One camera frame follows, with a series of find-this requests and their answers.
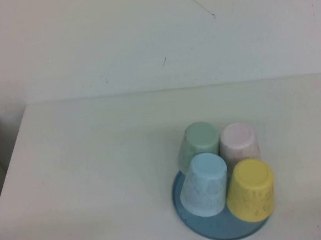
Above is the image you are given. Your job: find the pink plastic cup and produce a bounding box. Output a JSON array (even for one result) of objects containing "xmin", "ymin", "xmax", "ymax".
[{"xmin": 217, "ymin": 121, "xmax": 263, "ymax": 171}]

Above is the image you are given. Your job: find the blue cup stand with pegs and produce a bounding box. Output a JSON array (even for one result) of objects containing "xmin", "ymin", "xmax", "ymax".
[{"xmin": 169, "ymin": 163, "xmax": 274, "ymax": 240}]

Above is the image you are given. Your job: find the light blue plastic cup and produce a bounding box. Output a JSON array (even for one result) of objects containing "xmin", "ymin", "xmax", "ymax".
[{"xmin": 176, "ymin": 151, "xmax": 231, "ymax": 218}]

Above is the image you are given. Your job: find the green plastic cup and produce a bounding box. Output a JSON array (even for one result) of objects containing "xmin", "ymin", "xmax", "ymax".
[{"xmin": 175, "ymin": 120, "xmax": 223, "ymax": 175}]

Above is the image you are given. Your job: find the yellow plastic cup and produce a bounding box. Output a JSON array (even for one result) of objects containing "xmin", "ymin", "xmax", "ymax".
[{"xmin": 223, "ymin": 156, "xmax": 278, "ymax": 224}]

